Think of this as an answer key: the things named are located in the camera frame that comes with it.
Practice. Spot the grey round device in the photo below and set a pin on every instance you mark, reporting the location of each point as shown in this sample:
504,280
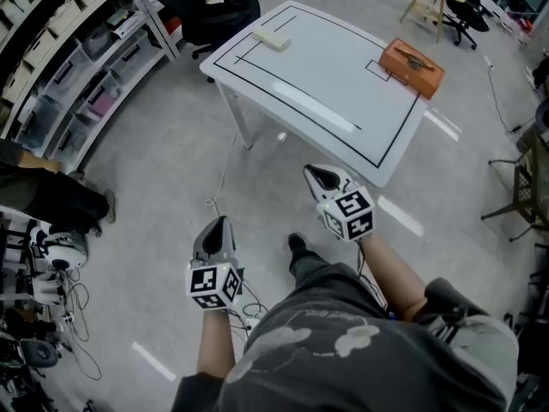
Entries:
39,353

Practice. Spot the cream glasses case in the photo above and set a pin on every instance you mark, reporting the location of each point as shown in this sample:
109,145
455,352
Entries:
270,38

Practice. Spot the dark metal mesh chair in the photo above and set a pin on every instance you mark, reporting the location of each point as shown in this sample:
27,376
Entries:
525,183

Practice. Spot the brown glasses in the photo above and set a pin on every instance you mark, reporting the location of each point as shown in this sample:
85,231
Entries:
412,57

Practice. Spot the orange box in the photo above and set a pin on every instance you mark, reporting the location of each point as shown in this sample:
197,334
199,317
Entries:
418,75

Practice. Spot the black swivel chair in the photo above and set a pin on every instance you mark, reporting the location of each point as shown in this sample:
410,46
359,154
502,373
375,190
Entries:
465,13

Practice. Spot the person's grey printed shirt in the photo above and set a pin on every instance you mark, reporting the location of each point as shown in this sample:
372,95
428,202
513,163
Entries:
356,350

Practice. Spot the person's left forearm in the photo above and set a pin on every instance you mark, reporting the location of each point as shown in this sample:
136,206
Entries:
214,341

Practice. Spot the white power strip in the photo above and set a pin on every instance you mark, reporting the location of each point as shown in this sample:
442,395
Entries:
250,322

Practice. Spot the person's dark trouser leg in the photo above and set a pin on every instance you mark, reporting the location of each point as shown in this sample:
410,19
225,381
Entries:
315,266

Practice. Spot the white table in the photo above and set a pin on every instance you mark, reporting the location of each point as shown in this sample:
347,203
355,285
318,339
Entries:
309,80

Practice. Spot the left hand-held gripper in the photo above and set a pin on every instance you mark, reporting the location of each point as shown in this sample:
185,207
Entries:
213,283

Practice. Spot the black office chair with armrests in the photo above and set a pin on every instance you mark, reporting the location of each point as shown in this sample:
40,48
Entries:
206,11

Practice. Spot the white metal shelf unit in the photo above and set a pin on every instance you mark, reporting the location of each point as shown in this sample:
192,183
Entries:
64,58

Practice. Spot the person's right forearm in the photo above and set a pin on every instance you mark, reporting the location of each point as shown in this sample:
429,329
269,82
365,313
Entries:
392,273

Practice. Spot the person's black shoe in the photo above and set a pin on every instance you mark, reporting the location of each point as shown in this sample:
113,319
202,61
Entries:
297,243

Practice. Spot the clear plastic storage bin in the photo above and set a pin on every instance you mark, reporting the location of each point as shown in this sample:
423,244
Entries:
66,73
77,140
38,122
102,97
130,58

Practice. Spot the white robot head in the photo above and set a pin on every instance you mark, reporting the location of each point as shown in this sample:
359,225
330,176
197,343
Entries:
60,247

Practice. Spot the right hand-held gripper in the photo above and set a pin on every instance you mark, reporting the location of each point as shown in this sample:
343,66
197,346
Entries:
348,215

